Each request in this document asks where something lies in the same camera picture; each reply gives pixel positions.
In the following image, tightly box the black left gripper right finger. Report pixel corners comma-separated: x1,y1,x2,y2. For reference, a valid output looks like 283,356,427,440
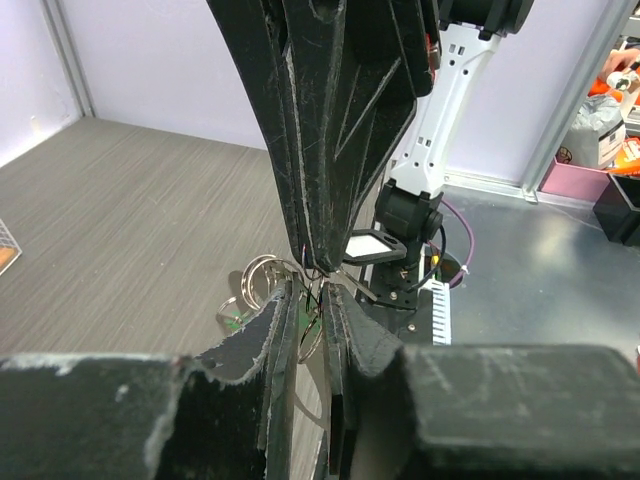
321,283,639,479

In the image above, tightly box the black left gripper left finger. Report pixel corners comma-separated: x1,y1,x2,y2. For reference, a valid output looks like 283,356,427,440
1,308,299,479

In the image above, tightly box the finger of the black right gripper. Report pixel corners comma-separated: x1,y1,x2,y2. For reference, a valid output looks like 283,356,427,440
299,1,435,268
207,0,303,263

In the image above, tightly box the key with green tag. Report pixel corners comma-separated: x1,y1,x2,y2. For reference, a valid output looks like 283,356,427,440
224,318,243,332

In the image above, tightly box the metal key organizer with rings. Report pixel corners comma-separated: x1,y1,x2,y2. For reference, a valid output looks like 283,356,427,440
216,254,328,364

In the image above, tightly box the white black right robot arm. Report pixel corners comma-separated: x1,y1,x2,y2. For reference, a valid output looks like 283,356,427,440
209,1,532,274

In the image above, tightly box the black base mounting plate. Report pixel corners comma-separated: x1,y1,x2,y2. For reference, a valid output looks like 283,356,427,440
356,250,433,345

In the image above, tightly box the pink box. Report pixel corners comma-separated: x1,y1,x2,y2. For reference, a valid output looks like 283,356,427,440
539,160,609,203

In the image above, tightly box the white grey bag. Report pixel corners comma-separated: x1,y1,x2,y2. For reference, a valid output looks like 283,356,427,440
556,95,626,170

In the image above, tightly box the person in blue jacket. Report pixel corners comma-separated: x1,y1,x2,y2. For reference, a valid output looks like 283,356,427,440
598,48,639,82

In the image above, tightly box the orange snack bag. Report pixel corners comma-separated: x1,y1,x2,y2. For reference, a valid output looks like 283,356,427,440
607,137,640,176

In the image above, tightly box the black plastic bin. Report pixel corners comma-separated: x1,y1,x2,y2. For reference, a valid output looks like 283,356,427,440
593,174,639,247

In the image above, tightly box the white slotted cable duct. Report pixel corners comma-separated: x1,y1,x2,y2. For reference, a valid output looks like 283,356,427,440
429,280,452,346

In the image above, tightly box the white wire shelf unit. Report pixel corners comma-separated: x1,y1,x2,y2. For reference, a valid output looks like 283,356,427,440
0,220,22,275

